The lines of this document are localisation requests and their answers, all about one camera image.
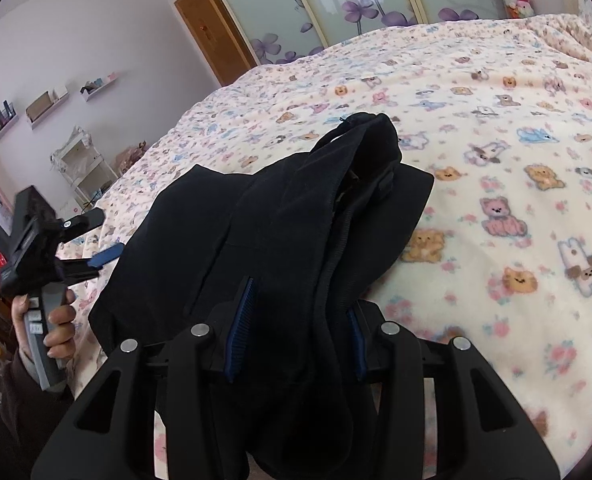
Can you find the person's left forearm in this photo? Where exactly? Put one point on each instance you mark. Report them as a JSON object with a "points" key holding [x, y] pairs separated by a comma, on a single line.
{"points": [[11, 410]]}

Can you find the white wall shelf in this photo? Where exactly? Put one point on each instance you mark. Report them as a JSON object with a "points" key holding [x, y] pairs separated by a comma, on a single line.
{"points": [[3, 127], [41, 110], [101, 90]]}

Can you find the white storage rack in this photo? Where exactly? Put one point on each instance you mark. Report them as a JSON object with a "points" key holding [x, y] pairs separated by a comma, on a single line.
{"points": [[83, 170]]}

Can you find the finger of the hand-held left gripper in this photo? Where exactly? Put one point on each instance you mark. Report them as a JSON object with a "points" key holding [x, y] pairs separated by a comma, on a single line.
{"points": [[103, 256], [83, 222]]}

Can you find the black pants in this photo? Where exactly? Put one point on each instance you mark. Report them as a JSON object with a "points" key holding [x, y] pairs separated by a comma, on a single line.
{"points": [[276, 240]]}

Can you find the bear printed blanket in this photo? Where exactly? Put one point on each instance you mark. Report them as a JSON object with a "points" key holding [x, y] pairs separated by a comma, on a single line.
{"points": [[475, 135]]}

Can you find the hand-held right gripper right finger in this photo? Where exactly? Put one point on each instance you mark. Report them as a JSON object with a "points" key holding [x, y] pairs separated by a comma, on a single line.
{"points": [[358, 350]]}

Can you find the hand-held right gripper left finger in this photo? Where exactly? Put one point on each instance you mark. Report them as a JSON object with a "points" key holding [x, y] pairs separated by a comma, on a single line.
{"points": [[238, 340]]}

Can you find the brown plush toy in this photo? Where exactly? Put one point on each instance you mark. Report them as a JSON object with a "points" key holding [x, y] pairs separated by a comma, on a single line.
{"points": [[128, 156]]}

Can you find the person's left hand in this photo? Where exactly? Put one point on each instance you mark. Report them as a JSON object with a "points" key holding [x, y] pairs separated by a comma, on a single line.
{"points": [[61, 332]]}

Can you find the wooden door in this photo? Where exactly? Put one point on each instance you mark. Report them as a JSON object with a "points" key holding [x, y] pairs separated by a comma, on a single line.
{"points": [[211, 35]]}

